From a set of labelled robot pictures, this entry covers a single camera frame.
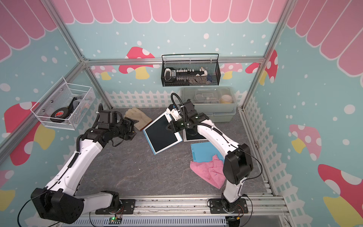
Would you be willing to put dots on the white drawing tablet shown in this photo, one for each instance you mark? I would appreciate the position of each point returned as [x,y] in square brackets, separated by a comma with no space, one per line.
[192,137]

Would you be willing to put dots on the blue drawing tablet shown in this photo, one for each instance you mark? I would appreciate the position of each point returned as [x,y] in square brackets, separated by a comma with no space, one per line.
[157,135]
[204,152]

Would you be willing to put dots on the pink cleaning cloth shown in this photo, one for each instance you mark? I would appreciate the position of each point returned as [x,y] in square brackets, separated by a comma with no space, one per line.
[211,172]

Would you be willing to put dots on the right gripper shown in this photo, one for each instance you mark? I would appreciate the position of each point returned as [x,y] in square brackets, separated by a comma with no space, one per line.
[174,128]

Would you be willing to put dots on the small green circuit board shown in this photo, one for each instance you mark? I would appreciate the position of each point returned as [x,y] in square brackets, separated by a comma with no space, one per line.
[115,221]

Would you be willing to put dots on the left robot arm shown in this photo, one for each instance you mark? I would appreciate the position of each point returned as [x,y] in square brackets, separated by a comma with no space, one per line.
[57,201]

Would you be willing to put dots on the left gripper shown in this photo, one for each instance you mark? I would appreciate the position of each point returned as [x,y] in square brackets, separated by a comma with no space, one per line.
[129,122]

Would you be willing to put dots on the black wire mesh basket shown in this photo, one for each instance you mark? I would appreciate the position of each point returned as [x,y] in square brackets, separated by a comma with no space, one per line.
[208,62]

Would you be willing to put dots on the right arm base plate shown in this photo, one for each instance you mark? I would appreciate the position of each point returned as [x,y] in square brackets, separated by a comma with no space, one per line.
[220,206]

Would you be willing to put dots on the blue front drawing tablet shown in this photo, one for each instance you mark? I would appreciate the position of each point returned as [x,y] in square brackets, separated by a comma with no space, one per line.
[204,152]

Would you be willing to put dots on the clear wall bin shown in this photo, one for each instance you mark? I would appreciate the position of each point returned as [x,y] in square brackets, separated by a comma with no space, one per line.
[77,98]

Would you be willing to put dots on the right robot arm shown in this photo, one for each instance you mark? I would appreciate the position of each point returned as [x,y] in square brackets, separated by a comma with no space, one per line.
[238,162]

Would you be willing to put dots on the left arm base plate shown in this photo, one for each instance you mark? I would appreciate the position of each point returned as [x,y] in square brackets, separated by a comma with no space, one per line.
[124,206]

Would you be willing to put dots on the green plastic storage box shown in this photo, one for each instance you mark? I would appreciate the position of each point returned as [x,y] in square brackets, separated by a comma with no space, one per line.
[218,103]

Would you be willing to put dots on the beige work glove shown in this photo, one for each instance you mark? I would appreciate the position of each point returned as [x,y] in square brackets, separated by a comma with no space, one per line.
[137,115]

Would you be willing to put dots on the black tape roll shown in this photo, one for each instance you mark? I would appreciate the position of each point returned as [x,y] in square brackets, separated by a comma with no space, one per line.
[60,115]

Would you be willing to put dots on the white items in basket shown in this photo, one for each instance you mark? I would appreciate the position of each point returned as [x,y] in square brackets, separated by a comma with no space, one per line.
[184,77]

